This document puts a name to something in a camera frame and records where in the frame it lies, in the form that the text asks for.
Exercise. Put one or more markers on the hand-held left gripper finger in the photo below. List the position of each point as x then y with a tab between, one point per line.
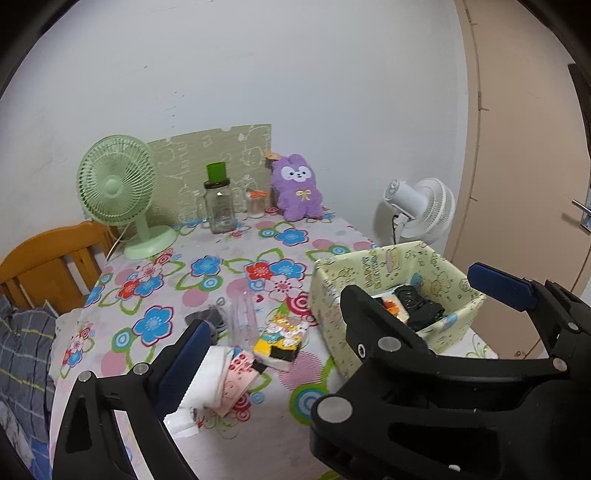
184	364

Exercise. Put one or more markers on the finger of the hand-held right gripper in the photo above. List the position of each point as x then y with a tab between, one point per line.
374	327
503	286

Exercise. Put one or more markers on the white towel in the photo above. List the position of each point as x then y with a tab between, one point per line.
212	374

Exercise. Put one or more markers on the black cloth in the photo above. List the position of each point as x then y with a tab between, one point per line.
422	309

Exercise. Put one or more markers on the yellow cartoon print storage box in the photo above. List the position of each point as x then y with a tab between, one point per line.
332	295

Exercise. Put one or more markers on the clear plastic packet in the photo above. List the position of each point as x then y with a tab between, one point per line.
242	318

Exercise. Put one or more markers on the orange and white cloth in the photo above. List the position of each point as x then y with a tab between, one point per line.
395	307

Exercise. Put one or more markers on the floral tablecloth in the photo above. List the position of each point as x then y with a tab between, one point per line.
207	258

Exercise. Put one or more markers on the white desk fan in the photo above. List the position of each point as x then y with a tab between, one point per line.
425	207

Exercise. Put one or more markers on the beige door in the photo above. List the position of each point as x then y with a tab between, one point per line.
517	138

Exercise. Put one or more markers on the purple plush bunny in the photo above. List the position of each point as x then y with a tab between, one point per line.
298	194

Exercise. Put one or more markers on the glass jar mug green lid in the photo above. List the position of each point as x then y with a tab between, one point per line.
220	207

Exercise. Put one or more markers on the grey plaid bedding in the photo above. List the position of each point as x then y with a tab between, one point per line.
23	360

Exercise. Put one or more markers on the cotton swab container orange lid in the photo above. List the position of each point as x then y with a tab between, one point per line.
255	205

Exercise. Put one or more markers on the green patterned board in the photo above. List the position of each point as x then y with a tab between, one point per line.
184	175

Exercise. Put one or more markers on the green desk fan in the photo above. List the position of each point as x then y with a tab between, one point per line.
115	184

